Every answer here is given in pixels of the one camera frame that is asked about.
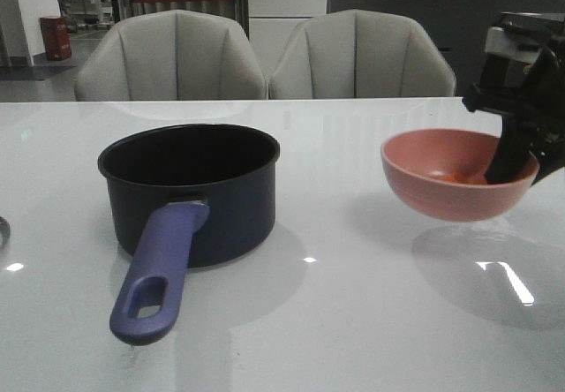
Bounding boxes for orange ham slices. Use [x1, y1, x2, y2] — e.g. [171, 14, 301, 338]
[435, 172, 488, 185]

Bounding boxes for red bin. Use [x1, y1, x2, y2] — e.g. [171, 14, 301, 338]
[40, 16, 72, 61]

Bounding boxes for beige chair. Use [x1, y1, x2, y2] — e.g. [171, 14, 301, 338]
[268, 10, 456, 100]
[74, 10, 267, 102]

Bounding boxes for pink bowl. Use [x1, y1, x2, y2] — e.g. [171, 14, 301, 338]
[380, 128, 539, 222]

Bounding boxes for white cabinet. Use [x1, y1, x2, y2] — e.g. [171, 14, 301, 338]
[247, 0, 327, 77]

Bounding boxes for right beige chair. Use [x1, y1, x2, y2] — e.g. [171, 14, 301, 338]
[268, 10, 456, 100]

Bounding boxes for left beige chair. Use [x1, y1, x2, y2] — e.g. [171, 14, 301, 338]
[74, 10, 267, 102]

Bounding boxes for grey counter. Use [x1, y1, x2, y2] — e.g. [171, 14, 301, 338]
[328, 0, 564, 95]

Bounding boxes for dark blue saucepan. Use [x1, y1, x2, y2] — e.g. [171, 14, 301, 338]
[98, 124, 280, 346]

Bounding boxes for glass lid with blue knob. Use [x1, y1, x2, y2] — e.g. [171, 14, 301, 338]
[0, 217, 11, 250]

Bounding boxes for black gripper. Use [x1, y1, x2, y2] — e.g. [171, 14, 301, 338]
[463, 12, 564, 185]

